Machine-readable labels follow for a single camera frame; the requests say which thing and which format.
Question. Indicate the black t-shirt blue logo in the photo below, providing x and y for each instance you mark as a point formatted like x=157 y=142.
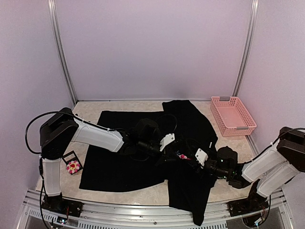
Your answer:
x=188 y=190

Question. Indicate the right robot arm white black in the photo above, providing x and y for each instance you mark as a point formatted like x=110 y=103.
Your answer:
x=275 y=166

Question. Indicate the left aluminium frame post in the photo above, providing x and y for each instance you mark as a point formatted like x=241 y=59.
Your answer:
x=60 y=50

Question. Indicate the aluminium frame post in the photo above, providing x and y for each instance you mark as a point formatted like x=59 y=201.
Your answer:
x=60 y=50
x=246 y=19

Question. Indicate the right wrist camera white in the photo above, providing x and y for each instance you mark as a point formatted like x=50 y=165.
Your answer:
x=201 y=157

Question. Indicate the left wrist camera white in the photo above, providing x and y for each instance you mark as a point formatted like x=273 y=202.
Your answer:
x=169 y=138

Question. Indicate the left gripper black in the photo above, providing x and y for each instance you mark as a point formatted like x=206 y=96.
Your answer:
x=165 y=157

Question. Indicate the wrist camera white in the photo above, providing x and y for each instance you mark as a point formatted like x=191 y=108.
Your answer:
x=201 y=157
x=169 y=138

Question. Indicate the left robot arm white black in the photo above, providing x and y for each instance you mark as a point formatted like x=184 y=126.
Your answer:
x=64 y=127

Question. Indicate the right aluminium frame post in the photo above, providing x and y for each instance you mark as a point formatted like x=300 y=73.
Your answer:
x=246 y=19

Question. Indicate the pink plastic basket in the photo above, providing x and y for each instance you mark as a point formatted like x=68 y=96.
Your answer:
x=232 y=117

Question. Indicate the front aluminium rail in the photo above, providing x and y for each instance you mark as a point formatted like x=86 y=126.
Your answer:
x=98 y=215

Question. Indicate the flower brooch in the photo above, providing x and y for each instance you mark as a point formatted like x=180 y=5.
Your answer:
x=182 y=156
x=73 y=166

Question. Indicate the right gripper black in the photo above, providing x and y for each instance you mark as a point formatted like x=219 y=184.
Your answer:
x=198 y=166

